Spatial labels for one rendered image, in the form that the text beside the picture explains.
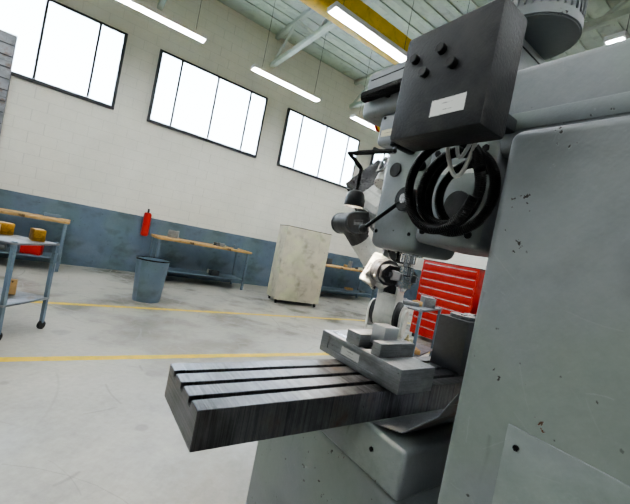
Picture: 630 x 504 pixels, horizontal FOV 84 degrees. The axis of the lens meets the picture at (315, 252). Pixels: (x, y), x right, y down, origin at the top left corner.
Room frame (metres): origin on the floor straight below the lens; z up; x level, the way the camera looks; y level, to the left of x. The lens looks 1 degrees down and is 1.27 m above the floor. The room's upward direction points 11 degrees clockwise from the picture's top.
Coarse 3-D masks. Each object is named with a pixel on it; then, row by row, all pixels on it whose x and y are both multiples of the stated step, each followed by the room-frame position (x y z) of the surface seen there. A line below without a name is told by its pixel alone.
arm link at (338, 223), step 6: (336, 216) 1.56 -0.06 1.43; (342, 216) 1.50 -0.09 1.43; (336, 222) 1.53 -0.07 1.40; (342, 222) 1.48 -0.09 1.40; (336, 228) 1.55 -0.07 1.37; (342, 228) 1.50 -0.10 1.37; (348, 234) 1.50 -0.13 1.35; (354, 234) 1.49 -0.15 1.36; (360, 234) 1.49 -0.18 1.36; (366, 234) 1.51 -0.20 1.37; (348, 240) 1.53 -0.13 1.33; (354, 240) 1.50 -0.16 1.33; (360, 240) 1.50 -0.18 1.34
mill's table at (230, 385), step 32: (192, 384) 0.76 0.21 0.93; (224, 384) 0.78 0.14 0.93; (256, 384) 0.81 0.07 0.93; (288, 384) 0.85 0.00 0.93; (320, 384) 0.89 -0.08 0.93; (352, 384) 0.94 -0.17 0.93; (448, 384) 1.10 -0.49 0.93; (192, 416) 0.66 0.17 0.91; (224, 416) 0.68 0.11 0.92; (256, 416) 0.72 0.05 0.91; (288, 416) 0.76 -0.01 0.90; (320, 416) 0.81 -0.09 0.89; (352, 416) 0.87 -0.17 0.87; (384, 416) 0.94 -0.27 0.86; (192, 448) 0.65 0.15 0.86
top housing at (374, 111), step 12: (528, 48) 0.88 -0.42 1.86; (528, 60) 0.89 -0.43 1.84; (540, 60) 0.92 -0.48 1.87; (384, 72) 1.13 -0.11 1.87; (396, 72) 1.09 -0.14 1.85; (372, 84) 1.17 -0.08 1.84; (396, 96) 1.07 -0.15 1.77; (372, 108) 1.15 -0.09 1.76; (384, 108) 1.11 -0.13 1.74; (372, 120) 1.19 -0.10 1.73
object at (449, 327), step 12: (456, 312) 1.35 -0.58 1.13; (444, 324) 1.30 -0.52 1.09; (456, 324) 1.26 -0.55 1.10; (468, 324) 1.23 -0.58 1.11; (444, 336) 1.29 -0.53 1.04; (456, 336) 1.25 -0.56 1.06; (468, 336) 1.23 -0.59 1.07; (444, 348) 1.28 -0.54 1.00; (456, 348) 1.25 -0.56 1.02; (468, 348) 1.24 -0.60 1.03; (432, 360) 1.31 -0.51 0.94; (444, 360) 1.27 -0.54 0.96; (456, 360) 1.24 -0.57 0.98; (456, 372) 1.23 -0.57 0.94
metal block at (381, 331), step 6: (378, 324) 1.06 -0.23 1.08; (384, 324) 1.09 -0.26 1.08; (372, 330) 1.07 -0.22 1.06; (378, 330) 1.06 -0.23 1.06; (384, 330) 1.04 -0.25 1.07; (390, 330) 1.05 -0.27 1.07; (396, 330) 1.06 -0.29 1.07; (372, 336) 1.07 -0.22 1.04; (378, 336) 1.05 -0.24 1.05; (384, 336) 1.03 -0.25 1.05; (390, 336) 1.05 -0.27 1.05; (396, 336) 1.07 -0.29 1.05; (372, 342) 1.07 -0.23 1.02
